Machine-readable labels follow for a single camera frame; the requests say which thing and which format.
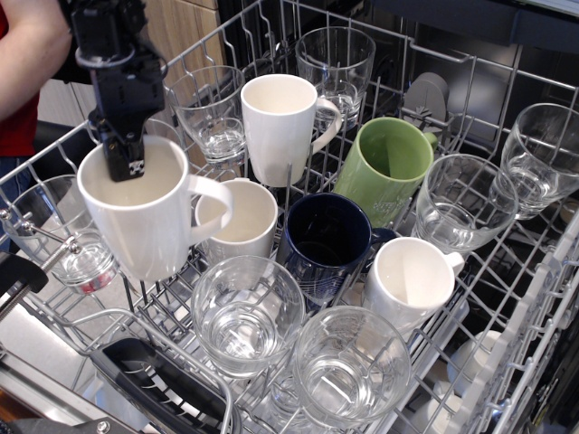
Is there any black metal clamp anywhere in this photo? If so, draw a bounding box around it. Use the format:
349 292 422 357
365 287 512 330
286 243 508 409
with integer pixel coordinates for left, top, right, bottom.
1 212 82 321

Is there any clear glass front bottom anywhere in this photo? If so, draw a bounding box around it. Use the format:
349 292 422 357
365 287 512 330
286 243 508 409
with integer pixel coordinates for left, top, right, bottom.
292 306 412 429

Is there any clear glass far left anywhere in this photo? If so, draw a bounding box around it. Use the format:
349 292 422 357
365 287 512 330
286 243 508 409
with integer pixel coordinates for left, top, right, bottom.
1 175 119 294

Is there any dark blue mug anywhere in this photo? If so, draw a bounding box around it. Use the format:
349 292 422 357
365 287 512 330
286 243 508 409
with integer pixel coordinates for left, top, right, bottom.
276 193 396 311

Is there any clear glass back left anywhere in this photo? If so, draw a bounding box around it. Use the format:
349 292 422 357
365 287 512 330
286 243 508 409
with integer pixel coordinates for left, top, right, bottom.
168 65 246 168

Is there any green ceramic mug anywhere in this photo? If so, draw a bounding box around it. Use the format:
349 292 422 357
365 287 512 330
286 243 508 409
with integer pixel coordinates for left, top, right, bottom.
333 117 438 227

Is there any clear glass far right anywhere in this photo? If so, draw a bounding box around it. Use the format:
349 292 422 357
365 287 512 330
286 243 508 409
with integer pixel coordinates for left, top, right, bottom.
500 103 578 220

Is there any clear glass under gripper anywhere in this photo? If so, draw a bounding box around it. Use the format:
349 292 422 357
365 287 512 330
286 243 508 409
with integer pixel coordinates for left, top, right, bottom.
144 118 183 147

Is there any tall white mug back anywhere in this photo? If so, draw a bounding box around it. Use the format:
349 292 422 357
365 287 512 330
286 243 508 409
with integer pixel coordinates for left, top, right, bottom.
241 74 342 187

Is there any grey plastic rack clip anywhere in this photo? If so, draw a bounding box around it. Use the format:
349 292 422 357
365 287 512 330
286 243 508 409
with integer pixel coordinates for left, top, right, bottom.
402 72 450 126

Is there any clear glass front centre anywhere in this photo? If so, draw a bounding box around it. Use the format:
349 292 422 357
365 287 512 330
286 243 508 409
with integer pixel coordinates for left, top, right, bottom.
191 255 306 379

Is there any grey wire dishwasher rack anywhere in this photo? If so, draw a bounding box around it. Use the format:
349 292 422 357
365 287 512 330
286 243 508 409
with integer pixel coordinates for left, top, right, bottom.
1 1 578 433

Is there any clear glass back centre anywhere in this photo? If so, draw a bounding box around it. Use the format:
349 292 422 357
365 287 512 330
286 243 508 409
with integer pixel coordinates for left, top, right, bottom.
295 26 376 131

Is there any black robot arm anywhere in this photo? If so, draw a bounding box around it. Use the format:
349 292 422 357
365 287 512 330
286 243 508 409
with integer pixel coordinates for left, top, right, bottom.
60 1 166 182

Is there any clear glass right middle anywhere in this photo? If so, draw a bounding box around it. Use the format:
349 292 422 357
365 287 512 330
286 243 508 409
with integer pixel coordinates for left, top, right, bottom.
412 154 519 255

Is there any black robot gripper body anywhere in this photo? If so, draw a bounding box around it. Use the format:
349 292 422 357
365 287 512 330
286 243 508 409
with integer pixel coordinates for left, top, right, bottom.
90 56 165 143

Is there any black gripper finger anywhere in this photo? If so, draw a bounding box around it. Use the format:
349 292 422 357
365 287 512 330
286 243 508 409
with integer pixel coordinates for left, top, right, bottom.
104 137 145 182
88 112 109 149

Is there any person forearm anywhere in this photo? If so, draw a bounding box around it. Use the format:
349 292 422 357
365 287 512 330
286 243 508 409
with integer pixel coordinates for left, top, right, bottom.
1 0 71 120

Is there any black rack handle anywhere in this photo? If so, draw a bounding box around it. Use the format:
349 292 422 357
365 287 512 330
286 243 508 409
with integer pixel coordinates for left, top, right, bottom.
90 337 241 433

